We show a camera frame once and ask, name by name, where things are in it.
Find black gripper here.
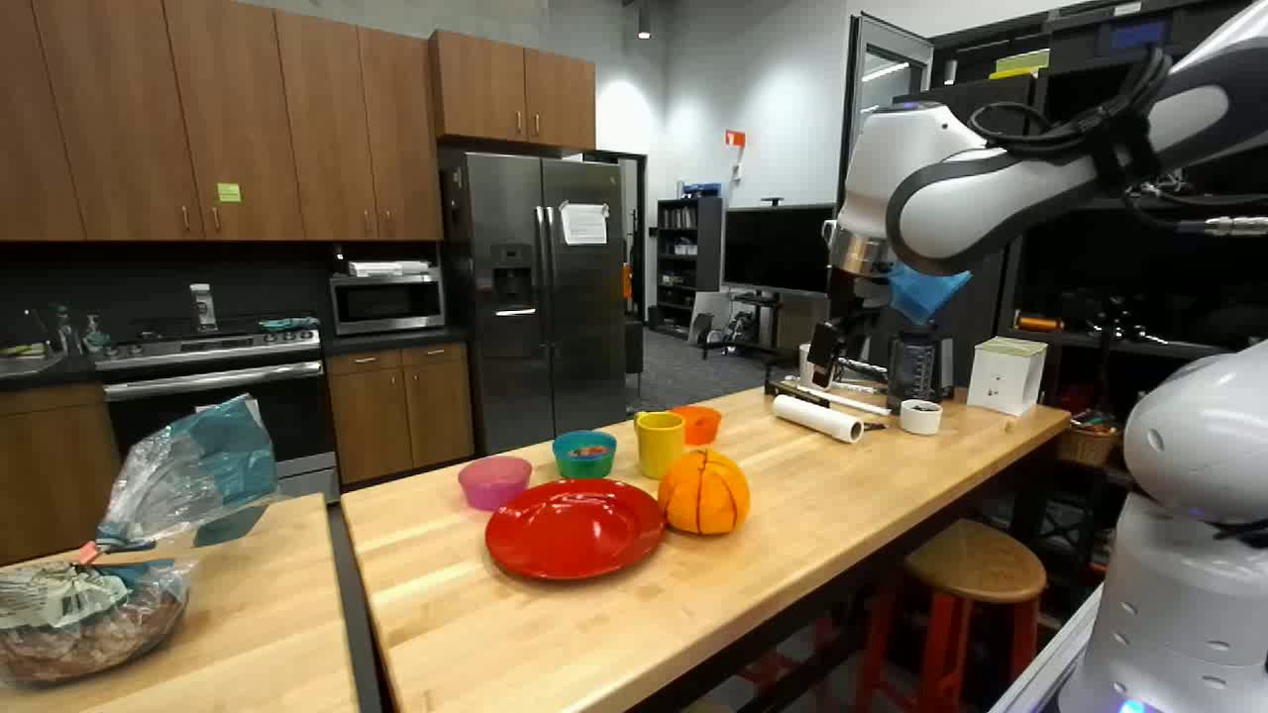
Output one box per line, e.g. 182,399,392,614
803,268,891,387

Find blue and green plastic bowl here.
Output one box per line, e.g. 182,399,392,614
548,429,623,484

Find orange plastic bowl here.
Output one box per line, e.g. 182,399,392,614
677,406,724,452

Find purple plastic bowl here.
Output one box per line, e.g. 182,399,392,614
457,455,533,514

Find long white wrap box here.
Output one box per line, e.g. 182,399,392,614
778,374,897,429

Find white paper towel roll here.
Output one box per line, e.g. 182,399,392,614
770,394,869,449

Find black container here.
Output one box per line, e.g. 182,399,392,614
886,329,960,406

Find white tape roll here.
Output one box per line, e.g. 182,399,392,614
897,396,945,441

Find black monitor screen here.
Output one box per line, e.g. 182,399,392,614
722,202,839,297

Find black bookshelf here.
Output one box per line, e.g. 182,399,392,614
648,193,728,333

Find white cardboard box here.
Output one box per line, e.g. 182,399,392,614
968,333,1051,420

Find orange toy pumpkin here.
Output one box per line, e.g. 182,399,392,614
655,449,754,538

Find yellow plastic mug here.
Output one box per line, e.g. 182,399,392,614
630,410,689,484

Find wooden stool with red legs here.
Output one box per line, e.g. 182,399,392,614
850,514,1051,713

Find brown box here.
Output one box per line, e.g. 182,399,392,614
1055,424,1124,473

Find white paper sheet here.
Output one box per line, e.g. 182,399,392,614
555,200,615,251

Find grey glass door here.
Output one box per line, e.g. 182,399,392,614
836,12,940,213

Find black storage rack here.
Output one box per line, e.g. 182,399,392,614
906,0,1268,441

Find stainless steel refrigerator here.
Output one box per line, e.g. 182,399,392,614
434,143,632,455

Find red plate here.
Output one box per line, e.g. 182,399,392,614
482,476,671,587

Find yellow box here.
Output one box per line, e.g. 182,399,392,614
988,47,1055,82

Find brown cabinet above refrigerator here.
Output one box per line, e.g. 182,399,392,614
429,27,601,155

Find brown two-door base cabinet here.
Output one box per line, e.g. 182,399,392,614
323,341,478,490

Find silver microwave oven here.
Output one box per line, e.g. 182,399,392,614
323,259,450,341

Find stainless steel stove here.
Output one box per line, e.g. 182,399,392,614
91,323,337,468

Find clear bottle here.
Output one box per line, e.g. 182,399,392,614
187,279,220,337

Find clear plastic bag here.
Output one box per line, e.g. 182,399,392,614
0,394,284,691

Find brown single base cabinet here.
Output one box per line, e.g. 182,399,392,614
0,382,125,568

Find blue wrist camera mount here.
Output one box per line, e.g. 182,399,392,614
882,259,975,333

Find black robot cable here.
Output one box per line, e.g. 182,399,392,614
968,43,1182,190

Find wide brown wall cabinets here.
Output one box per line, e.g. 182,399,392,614
0,0,446,251

